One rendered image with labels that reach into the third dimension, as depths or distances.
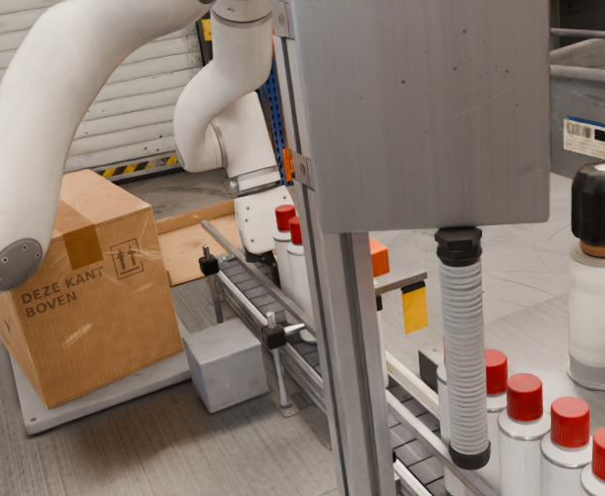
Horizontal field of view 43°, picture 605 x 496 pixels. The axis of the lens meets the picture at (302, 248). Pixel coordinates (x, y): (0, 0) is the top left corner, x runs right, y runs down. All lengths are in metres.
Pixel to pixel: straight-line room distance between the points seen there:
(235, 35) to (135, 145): 4.02
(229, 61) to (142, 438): 0.57
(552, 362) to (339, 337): 0.54
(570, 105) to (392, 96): 2.77
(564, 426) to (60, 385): 0.81
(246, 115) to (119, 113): 3.82
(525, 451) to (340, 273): 0.26
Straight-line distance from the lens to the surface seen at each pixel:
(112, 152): 5.12
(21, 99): 0.93
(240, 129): 1.27
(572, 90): 3.28
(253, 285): 1.45
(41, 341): 1.25
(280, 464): 1.09
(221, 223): 1.89
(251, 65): 1.16
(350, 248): 0.66
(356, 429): 0.74
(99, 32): 0.91
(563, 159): 3.41
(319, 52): 0.55
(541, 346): 1.20
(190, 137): 1.22
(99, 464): 1.18
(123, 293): 1.26
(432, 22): 0.54
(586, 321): 1.07
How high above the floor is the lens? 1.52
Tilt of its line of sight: 24 degrees down
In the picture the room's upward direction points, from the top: 8 degrees counter-clockwise
